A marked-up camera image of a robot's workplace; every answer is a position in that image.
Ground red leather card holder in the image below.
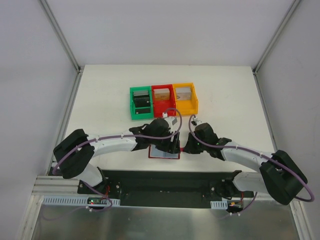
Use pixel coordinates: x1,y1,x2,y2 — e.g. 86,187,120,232
148,145,181,160

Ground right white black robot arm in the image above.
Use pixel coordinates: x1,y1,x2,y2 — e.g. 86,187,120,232
183,120,315,205

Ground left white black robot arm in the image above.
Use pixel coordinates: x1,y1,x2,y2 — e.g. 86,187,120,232
52,116,180,195

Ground black cards in green bin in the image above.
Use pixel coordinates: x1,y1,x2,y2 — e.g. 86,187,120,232
133,90,151,108

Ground wooden cards in red bin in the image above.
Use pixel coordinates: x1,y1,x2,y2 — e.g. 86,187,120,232
153,88,170,101

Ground cards in yellow bin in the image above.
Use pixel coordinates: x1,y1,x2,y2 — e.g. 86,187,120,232
175,86,192,101

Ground green plastic bin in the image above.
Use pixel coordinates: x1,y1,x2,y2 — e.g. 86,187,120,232
129,86,154,121

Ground yellow plastic bin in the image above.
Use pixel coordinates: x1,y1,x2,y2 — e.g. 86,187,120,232
172,82,199,116

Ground red plastic bin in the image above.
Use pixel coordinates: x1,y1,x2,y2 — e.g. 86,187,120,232
151,84,176,118

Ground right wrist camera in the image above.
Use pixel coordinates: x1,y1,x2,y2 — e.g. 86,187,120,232
191,116,202,127

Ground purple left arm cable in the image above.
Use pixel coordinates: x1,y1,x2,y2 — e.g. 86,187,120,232
52,107,183,176

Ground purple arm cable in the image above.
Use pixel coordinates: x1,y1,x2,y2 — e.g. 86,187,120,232
52,107,183,176
187,114,315,203

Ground right white cable duct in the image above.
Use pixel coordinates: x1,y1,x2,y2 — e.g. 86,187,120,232
210,199,228,210

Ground white cable duct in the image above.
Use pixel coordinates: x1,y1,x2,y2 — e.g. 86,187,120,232
42,196,121,207
210,199,228,210

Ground left white cable duct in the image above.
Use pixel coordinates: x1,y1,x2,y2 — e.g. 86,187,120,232
42,196,121,207

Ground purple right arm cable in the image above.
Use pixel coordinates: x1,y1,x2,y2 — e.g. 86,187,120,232
187,114,315,203

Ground aluminium frame rail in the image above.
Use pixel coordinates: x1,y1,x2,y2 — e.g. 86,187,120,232
31,159,303,201

